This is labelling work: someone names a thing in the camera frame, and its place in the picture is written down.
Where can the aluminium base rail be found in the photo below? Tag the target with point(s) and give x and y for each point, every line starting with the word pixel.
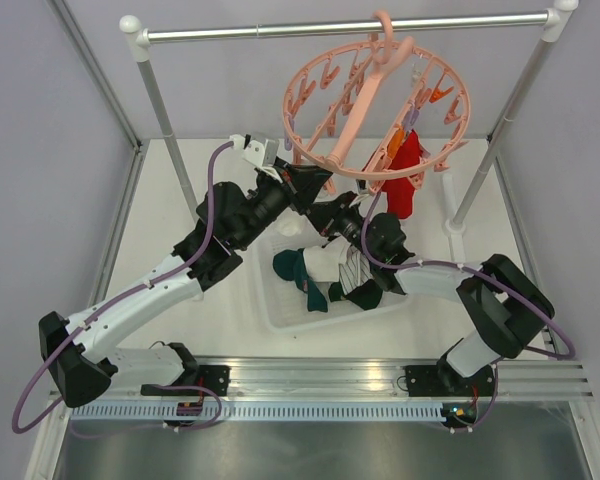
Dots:
pixel 314 379

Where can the black white striped sock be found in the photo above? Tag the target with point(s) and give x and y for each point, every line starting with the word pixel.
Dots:
pixel 354 269

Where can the teal sock front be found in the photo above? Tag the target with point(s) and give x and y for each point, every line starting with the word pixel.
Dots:
pixel 289 265

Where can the pink round clip hanger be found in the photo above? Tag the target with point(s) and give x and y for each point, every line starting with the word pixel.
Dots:
pixel 348 102

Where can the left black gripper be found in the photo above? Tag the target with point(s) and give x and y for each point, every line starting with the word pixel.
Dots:
pixel 307 182

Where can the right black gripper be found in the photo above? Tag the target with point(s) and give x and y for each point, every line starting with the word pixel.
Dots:
pixel 330 213

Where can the metal clothes rack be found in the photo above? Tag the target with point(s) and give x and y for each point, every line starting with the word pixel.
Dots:
pixel 553 21

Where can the white slotted cable duct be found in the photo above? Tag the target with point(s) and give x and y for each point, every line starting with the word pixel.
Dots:
pixel 262 411

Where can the purple clothes peg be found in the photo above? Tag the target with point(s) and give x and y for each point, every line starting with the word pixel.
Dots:
pixel 288 142
pixel 410 118

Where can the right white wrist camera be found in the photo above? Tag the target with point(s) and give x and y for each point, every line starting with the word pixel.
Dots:
pixel 363 192

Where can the orange clothes peg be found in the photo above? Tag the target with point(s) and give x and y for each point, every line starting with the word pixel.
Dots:
pixel 395 143

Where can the teal reindeer sock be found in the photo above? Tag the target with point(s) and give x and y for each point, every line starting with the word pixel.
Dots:
pixel 367 296

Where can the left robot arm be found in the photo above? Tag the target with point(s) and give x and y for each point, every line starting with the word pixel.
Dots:
pixel 82 352

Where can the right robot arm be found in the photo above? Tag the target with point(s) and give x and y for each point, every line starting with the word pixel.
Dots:
pixel 506 309

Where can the white plastic basket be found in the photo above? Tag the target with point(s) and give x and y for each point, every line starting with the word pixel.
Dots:
pixel 284 308

